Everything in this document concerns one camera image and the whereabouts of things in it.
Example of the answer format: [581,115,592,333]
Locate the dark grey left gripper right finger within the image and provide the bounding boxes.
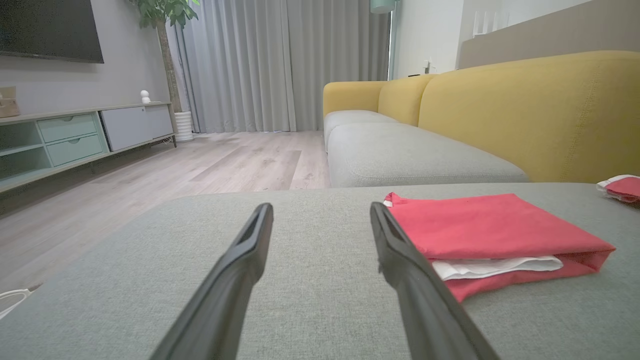
[369,201,501,360]

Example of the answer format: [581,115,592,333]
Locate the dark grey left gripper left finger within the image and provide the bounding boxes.
[149,202,275,360]

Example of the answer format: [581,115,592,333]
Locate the red lettered basketball jersey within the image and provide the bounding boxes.
[383,191,617,303]

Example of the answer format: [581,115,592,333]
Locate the red white-striped shorts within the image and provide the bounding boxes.
[595,174,640,204]

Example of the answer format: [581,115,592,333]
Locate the large grey sofa chaise cushion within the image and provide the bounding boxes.
[0,182,640,360]

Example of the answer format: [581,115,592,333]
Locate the white ribbed plant pot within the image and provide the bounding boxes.
[173,110,195,143]

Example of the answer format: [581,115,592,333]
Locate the small grey sofa seat cushion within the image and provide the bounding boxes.
[323,109,401,151]

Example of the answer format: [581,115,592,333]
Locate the long low TV cabinet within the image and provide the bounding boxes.
[0,102,177,197]

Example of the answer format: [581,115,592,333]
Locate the short yellow sofa backrest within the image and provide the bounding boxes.
[377,74,436,127]

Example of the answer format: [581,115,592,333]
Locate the yellow sofa end armrest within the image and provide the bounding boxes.
[322,80,389,119]

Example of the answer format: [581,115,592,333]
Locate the mint green cabinet drawer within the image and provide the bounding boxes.
[37,113,99,145]
[45,133,105,168]

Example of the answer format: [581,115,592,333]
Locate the long yellow sofa backrest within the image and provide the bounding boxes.
[417,50,640,184]

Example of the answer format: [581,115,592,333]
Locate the grey floor-length curtain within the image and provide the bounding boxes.
[167,0,392,134]

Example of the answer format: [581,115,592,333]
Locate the green potted tree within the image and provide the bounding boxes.
[128,0,201,114]

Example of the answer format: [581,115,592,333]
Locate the brown tissue box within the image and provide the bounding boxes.
[0,86,21,119]

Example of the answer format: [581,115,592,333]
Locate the black wall-mounted television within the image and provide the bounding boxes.
[0,0,105,65]

